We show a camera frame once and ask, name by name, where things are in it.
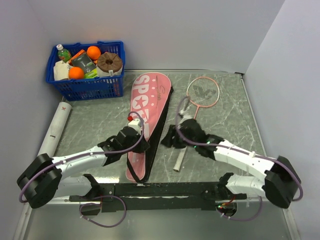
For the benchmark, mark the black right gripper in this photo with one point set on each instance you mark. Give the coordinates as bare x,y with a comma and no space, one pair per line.
168,140

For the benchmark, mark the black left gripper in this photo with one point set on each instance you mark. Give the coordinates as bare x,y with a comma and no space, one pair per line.
143,146

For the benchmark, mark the pink racket bag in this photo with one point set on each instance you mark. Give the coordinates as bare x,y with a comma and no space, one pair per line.
150,97

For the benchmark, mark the white shuttlecock tube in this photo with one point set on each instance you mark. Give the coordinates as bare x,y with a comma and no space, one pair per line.
55,130

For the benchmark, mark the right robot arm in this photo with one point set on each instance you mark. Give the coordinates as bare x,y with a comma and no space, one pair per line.
272,178

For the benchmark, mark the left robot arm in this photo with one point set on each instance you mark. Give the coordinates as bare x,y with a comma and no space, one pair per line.
41,179

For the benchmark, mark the blue plastic basket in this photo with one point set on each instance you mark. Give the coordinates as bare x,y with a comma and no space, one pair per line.
90,88

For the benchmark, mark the orange ball lower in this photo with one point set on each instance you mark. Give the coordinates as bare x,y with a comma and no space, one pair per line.
76,73

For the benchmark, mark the orange ball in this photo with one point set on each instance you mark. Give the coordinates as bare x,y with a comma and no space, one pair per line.
76,73
93,52

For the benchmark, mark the dark green carton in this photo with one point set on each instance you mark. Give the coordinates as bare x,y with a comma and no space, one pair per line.
84,62

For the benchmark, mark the orange ball upper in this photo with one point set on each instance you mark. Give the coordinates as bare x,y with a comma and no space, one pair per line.
93,52

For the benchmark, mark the white cloth bag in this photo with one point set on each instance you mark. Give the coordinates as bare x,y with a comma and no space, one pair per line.
61,70

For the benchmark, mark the green drink bottle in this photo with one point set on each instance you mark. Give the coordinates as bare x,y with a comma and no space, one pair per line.
63,54

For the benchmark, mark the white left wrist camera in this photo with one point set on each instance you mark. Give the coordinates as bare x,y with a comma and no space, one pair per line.
135,123

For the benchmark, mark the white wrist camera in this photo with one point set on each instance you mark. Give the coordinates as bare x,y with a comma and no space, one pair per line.
183,114
135,123

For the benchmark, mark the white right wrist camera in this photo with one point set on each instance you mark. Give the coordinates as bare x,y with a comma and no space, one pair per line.
183,114

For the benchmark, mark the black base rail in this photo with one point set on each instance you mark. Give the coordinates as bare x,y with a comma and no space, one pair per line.
160,196

